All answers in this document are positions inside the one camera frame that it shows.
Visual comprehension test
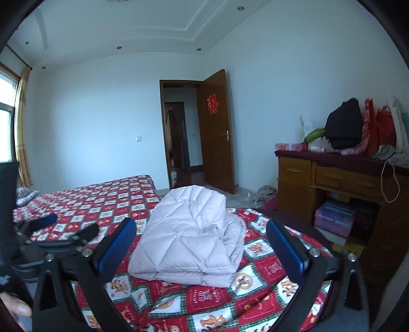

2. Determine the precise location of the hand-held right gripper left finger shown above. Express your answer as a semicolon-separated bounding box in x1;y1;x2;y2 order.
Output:
32;218;138;332

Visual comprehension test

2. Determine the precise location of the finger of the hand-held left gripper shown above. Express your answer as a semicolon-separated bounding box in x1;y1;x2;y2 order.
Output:
16;213;59;238
32;223;99;253

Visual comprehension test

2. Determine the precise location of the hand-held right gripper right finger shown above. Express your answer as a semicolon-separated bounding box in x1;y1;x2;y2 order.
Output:
266;220;373;332

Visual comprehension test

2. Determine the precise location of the white quilted down jacket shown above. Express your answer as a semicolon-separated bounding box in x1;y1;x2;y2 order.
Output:
128;184;247;287

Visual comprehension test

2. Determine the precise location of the person's left hand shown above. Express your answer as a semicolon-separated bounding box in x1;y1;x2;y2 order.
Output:
0;292;34;332

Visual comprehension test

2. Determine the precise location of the patterned pillow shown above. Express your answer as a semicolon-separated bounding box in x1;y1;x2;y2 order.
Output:
16;188;41;207

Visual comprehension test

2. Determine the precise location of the bed with red patterned sheet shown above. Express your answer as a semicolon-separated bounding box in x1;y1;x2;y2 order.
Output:
13;174;336;332

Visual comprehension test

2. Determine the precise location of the stack of books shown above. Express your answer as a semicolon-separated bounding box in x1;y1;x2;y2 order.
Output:
314;200;357;239

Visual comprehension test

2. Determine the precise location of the grey cloth pile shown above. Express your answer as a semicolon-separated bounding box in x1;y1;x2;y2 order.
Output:
252;185;277;204

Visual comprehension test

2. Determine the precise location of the wooden desk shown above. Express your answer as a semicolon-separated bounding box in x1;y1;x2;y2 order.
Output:
275;150;409;289

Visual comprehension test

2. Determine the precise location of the yellow box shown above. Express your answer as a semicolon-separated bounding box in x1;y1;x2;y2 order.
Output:
345;236;368;260

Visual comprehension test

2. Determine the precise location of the yellow curtain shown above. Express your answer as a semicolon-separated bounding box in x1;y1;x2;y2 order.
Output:
14;65;34;187

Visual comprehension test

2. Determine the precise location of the window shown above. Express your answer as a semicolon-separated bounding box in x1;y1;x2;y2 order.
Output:
0;62;20;163

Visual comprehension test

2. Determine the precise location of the pink box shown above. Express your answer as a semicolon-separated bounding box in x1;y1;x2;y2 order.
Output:
276;142;309;152

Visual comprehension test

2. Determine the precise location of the maroon desk cover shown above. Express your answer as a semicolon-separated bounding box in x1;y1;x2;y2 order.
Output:
275;149;409;169

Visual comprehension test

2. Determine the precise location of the green item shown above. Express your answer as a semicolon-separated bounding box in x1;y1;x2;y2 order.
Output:
303;128;327;143

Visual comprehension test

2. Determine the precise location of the brown wooden door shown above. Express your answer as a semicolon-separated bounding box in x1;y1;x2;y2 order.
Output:
196;69;236;195

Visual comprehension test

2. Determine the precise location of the black garment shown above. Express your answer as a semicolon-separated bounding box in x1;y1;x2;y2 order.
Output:
325;98;363;150

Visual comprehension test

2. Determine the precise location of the red and white bag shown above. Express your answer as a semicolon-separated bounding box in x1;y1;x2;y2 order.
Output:
362;98;378;154

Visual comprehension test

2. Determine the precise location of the red plastic bag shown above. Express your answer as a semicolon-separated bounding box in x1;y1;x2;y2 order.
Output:
375;105;397;154

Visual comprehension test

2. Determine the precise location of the white cord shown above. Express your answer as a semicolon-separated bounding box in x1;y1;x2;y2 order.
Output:
381;158;401;204

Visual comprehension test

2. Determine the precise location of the brown door frame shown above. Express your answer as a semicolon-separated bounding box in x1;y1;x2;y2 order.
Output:
159;79;205;191

